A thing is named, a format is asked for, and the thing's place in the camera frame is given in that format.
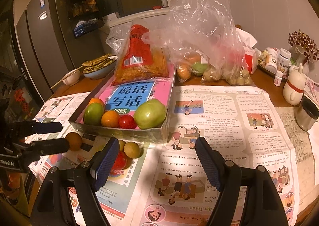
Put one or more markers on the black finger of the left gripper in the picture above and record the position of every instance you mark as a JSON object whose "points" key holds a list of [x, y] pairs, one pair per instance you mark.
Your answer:
{"points": [[33, 151], [37, 127]]}

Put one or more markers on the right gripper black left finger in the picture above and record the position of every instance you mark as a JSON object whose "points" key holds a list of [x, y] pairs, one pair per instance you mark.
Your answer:
{"points": [[53, 204]]}

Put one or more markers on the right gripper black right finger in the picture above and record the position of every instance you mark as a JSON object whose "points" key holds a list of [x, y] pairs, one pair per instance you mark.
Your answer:
{"points": [[262, 205]]}

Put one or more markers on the brown round fruit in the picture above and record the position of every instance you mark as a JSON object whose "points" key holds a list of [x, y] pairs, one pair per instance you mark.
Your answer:
{"points": [[75, 141]]}

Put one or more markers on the green apple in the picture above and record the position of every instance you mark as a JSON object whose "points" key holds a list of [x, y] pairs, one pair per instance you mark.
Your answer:
{"points": [[93, 114], [150, 114]]}

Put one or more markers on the small orange tangerine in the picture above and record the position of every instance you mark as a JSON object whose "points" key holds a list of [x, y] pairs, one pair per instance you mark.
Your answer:
{"points": [[96, 100]]}

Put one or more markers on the small yellow longan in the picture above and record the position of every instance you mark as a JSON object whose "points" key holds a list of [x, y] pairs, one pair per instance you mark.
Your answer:
{"points": [[132, 150], [121, 145]]}

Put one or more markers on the red cherry tomato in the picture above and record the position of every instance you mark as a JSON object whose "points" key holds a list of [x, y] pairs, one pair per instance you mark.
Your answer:
{"points": [[127, 122]]}

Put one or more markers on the small white bowl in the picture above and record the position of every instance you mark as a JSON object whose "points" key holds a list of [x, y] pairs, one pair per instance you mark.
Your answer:
{"points": [[72, 77]]}

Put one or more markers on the grey refrigerator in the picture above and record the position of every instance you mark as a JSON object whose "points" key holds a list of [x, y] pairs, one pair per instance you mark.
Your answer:
{"points": [[48, 45]]}

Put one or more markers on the wooden chopsticks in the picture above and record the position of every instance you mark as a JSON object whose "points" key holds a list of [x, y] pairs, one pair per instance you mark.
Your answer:
{"points": [[61, 79]]}

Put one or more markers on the blue bowl of pancakes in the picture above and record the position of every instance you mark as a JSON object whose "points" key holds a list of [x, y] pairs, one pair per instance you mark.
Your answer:
{"points": [[99, 67]]}

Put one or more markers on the newspaper on table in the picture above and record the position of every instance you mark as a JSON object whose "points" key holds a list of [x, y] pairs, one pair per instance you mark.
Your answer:
{"points": [[167, 185]]}

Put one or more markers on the steel cup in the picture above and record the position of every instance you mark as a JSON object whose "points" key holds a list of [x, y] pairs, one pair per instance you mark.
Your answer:
{"points": [[306, 114]]}

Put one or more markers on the pink Chinese workbook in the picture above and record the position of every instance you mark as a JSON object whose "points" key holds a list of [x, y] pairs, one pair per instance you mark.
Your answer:
{"points": [[126, 98]]}

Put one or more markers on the white rabbit figurine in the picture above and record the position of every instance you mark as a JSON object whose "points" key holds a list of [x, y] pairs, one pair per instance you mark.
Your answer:
{"points": [[294, 88]]}

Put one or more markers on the small white pill bottle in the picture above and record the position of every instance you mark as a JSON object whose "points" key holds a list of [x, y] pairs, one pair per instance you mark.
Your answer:
{"points": [[278, 78]]}

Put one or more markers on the red orange snack bag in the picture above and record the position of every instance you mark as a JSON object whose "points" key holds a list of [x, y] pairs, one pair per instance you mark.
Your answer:
{"points": [[140, 61]]}

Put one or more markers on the dark storage shelf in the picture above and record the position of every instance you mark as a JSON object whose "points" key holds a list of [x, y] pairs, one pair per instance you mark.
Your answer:
{"points": [[84, 16]]}

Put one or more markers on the white medicine bottle left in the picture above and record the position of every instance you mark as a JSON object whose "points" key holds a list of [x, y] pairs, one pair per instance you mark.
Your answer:
{"points": [[271, 60]]}

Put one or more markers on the red white carton box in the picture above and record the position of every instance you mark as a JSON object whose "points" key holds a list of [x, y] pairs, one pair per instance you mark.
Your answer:
{"points": [[251, 59]]}

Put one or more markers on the white medicine bottle large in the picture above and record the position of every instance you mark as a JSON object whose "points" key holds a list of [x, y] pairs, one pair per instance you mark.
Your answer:
{"points": [[284, 61]]}

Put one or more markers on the dried flower bouquet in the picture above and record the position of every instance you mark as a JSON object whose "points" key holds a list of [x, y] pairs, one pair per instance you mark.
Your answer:
{"points": [[304, 45]]}

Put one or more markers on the large clear plastic bag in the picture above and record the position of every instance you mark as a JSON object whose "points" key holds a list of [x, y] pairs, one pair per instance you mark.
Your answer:
{"points": [[199, 37]]}

